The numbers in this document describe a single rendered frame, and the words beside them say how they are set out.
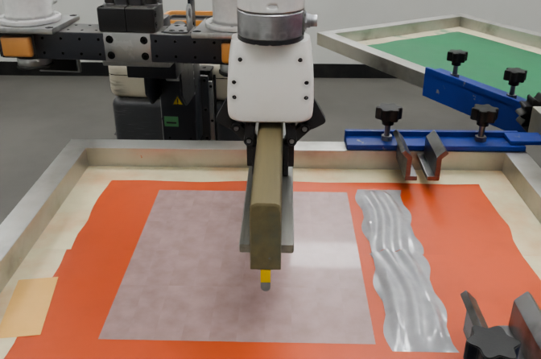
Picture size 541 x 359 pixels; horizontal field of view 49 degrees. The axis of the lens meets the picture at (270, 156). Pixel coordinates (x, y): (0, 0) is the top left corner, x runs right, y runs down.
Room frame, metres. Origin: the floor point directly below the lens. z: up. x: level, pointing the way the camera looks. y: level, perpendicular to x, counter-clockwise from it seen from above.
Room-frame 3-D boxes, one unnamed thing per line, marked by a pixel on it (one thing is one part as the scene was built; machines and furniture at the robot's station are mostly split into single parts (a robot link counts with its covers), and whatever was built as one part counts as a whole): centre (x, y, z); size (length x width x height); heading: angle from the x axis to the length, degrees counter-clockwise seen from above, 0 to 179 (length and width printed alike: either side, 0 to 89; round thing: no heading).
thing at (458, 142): (0.93, -0.28, 0.98); 0.30 x 0.05 x 0.07; 89
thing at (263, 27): (0.66, -0.01, 1.26); 0.09 x 0.07 x 0.03; 89
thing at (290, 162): (0.67, -0.03, 1.11); 0.03 x 0.03 x 0.07; 89
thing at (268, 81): (0.67, 0.00, 1.20); 0.10 x 0.08 x 0.11; 89
